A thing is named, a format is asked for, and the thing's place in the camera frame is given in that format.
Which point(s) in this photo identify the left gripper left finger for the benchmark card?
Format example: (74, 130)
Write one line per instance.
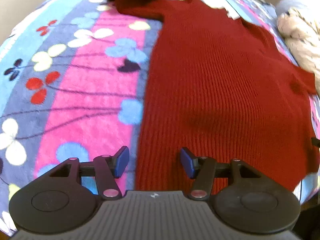
(68, 195)

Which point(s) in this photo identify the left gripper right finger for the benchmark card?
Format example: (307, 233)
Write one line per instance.
(241, 196)

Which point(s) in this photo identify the dark red knit sweater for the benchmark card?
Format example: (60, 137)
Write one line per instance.
(221, 88)

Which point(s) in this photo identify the colourful floral bed blanket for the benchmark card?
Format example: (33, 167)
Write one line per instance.
(73, 81)

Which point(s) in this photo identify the cream star pattern duvet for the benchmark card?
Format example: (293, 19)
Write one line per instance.
(300, 30)

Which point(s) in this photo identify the grey blue pillow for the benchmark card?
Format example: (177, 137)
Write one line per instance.
(285, 5)

